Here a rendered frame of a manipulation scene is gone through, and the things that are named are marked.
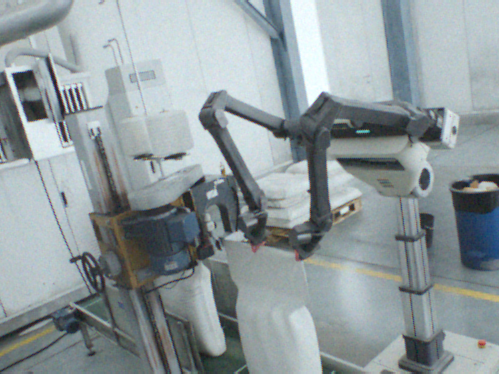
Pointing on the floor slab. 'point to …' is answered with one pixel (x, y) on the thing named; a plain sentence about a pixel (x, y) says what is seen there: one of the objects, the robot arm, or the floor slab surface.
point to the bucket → (427, 227)
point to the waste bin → (485, 221)
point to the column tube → (145, 340)
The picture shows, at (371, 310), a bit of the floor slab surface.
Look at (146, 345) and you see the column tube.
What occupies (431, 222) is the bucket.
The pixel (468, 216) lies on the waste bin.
